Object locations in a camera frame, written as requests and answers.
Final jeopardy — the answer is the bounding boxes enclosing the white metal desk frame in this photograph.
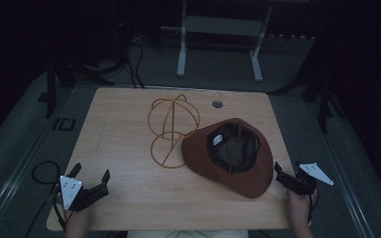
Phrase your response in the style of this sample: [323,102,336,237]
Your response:
[160,0,312,83]

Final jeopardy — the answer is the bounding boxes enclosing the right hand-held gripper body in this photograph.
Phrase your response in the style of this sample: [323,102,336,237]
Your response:
[275,162,334,196]

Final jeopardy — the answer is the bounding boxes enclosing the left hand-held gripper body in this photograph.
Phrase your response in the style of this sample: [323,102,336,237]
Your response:
[56,175,110,212]

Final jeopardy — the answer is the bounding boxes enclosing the black metal stand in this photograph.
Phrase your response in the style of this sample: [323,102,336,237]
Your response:
[270,63,345,134]
[37,55,131,119]

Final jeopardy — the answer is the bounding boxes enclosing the person's left hand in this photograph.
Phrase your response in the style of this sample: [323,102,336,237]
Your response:
[63,205,92,227]

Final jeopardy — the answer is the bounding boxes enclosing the gold wire hat stand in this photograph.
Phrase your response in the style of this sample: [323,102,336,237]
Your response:
[147,93,201,170]

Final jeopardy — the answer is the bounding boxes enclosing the black floor cables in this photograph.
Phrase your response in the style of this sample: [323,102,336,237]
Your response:
[126,42,146,90]

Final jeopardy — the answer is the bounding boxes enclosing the person's right hand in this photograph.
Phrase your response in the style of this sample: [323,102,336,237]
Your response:
[287,187,319,227]

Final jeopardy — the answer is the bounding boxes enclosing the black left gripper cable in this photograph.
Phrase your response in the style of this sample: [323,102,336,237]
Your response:
[24,160,67,238]

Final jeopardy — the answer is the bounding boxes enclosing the brown felt hat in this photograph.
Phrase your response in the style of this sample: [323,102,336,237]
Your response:
[181,117,275,199]

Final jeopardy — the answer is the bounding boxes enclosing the black rectangular floor bracket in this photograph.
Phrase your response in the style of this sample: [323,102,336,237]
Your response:
[53,116,76,132]

